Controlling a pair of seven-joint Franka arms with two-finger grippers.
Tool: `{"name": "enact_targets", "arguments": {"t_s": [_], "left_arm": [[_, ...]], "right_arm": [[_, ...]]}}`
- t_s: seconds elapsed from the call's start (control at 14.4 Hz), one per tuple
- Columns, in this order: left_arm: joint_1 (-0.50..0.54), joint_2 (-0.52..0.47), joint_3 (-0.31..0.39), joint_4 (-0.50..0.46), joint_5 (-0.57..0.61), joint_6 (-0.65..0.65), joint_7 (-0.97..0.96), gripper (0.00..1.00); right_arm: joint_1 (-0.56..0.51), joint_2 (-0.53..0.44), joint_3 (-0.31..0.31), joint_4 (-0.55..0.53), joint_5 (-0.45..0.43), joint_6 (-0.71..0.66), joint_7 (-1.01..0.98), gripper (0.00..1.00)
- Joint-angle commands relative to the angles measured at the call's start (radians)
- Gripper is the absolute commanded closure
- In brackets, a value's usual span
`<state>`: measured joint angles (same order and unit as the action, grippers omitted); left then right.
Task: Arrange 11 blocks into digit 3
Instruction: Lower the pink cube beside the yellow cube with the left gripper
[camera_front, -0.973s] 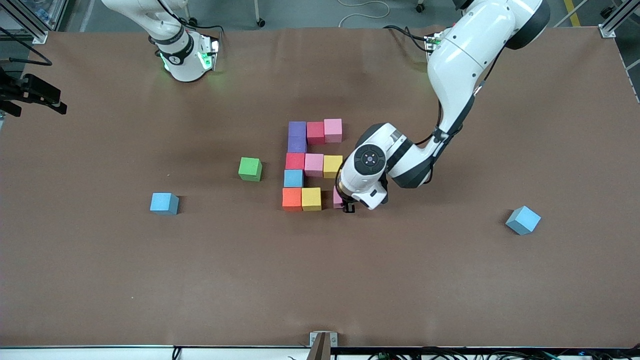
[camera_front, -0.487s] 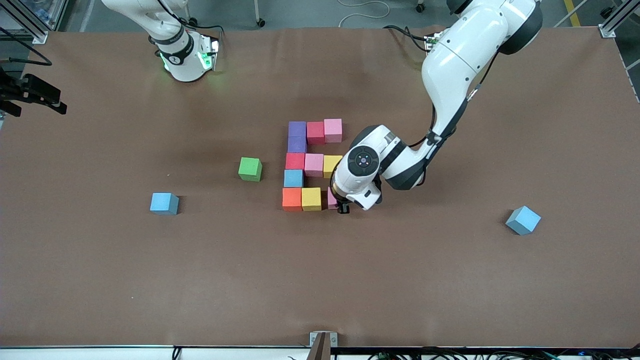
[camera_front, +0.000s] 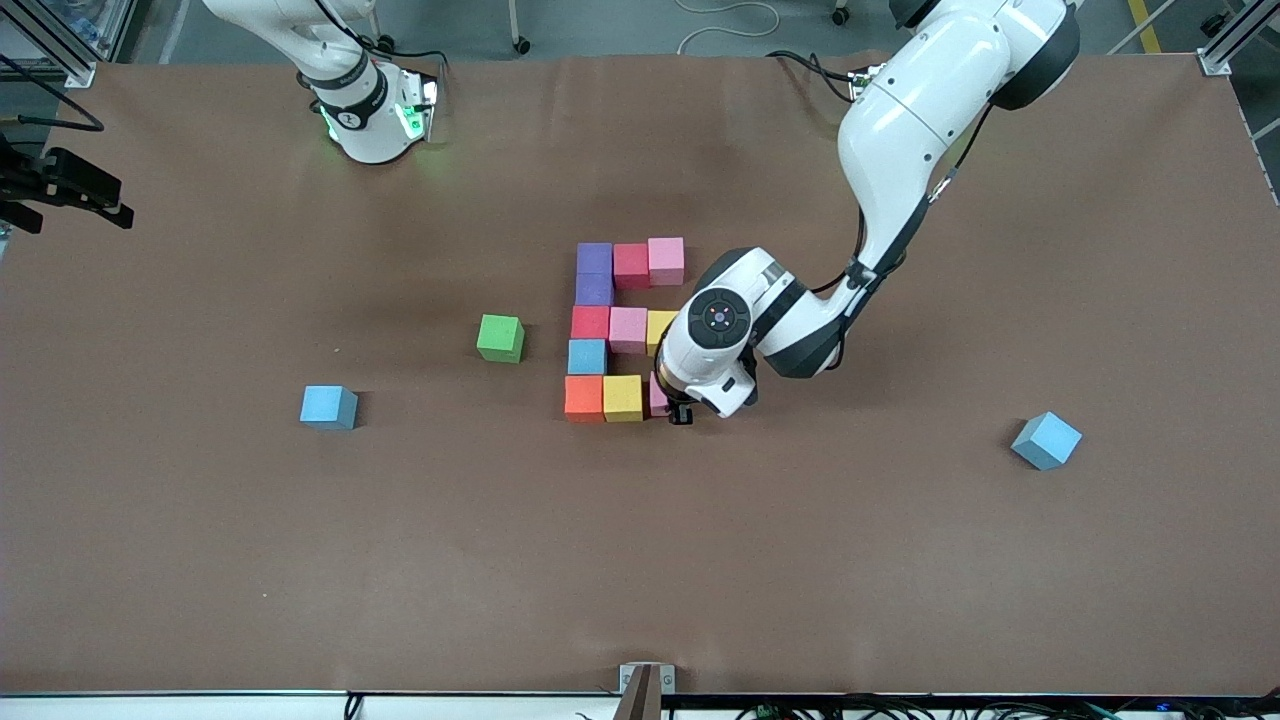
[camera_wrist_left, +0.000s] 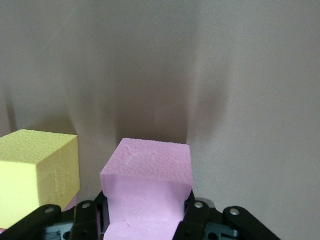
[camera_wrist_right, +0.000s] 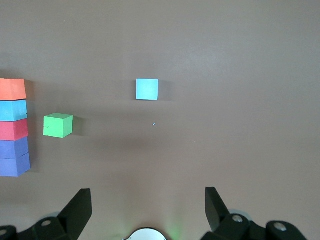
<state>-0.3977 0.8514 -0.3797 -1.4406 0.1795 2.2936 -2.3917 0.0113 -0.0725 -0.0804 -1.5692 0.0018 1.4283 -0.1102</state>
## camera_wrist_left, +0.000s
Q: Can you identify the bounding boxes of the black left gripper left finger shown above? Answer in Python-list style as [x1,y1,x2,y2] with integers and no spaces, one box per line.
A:
[69,191,111,240]

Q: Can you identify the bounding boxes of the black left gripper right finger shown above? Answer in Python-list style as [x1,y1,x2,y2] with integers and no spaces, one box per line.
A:
[176,191,215,240]

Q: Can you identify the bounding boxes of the pink foam cube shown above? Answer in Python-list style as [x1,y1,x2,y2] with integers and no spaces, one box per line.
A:
[99,137,194,240]
[62,194,79,212]

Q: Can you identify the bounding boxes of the yellow foam cube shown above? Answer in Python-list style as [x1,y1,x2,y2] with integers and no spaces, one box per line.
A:
[0,129,81,230]

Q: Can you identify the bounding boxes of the brown table cover sheet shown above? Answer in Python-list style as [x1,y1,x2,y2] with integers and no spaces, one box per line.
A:
[0,0,320,240]

